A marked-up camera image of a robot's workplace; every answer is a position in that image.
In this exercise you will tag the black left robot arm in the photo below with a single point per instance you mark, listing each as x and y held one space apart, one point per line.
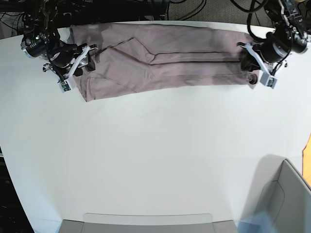
290 34

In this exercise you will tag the pink T-shirt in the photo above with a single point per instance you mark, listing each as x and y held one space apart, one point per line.
134 58

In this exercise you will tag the white camera bracket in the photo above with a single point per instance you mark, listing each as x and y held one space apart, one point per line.
66 76
268 77

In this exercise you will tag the grey box right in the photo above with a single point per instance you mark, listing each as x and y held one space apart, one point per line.
288 198

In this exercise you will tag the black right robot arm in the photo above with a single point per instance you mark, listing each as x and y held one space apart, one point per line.
42 39

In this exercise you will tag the blue cloth in box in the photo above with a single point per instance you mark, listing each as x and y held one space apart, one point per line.
261 222

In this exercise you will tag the grey tray bottom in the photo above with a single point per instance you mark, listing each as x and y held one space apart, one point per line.
103 223

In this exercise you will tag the orange cloth at edge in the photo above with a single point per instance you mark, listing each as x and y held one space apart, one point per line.
306 163

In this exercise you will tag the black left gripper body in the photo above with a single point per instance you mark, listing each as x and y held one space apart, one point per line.
272 49

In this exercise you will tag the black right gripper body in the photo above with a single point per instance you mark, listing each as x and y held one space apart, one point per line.
61 54

